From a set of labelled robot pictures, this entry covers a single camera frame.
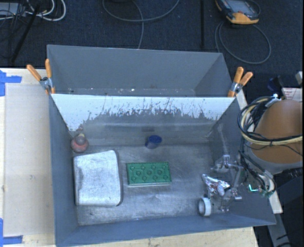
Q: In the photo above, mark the crumpled silver foil packet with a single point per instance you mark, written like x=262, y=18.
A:
x=215, y=184

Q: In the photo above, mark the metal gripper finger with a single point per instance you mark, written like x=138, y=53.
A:
x=229, y=198
x=225, y=166

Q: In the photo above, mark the white foam block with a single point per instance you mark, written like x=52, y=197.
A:
x=98, y=179

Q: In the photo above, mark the blue cup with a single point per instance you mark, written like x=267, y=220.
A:
x=153, y=141

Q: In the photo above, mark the white tape roll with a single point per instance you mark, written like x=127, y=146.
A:
x=204, y=207

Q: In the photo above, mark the dark green flat block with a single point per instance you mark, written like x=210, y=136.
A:
x=149, y=173

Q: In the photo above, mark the grey metal bin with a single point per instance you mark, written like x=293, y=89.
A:
x=147, y=207

